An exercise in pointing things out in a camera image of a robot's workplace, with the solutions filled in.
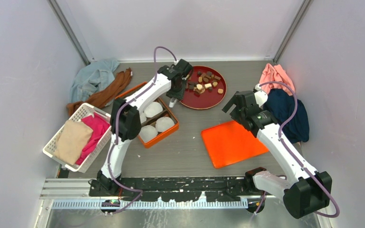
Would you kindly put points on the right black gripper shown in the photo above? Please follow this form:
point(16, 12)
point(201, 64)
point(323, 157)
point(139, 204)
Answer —
point(234, 113)

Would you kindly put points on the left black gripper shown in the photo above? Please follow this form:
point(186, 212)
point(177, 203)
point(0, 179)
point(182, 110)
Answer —
point(179, 95)

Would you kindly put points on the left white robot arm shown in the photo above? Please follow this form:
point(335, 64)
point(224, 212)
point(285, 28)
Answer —
point(125, 116)

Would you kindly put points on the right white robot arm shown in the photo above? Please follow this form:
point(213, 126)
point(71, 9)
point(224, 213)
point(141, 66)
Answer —
point(304, 190)

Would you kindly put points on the red round plate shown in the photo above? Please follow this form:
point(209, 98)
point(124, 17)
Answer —
point(201, 91)

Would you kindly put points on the orange box lid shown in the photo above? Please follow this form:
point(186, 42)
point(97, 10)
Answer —
point(229, 143)

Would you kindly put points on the navy blue cloth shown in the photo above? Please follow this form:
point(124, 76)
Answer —
point(281, 105)

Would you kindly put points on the white paper cup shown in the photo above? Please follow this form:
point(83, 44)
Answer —
point(147, 133)
point(143, 118)
point(153, 109)
point(163, 124)

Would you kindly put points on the pink cloth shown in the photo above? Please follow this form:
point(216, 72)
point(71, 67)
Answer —
point(278, 74)

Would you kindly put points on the orange compartment box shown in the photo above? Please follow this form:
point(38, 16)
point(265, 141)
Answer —
point(152, 121)

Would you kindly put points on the brown cloth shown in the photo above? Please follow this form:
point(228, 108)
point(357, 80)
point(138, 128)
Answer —
point(104, 97)

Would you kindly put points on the light blue cloth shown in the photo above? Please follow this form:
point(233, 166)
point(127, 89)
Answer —
point(92, 79)

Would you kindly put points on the magenta cloth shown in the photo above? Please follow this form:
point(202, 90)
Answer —
point(99, 125)

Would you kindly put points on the beige cloth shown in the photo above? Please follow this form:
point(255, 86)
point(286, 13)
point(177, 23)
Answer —
point(71, 141)

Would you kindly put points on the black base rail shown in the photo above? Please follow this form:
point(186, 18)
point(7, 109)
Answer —
point(178, 189)

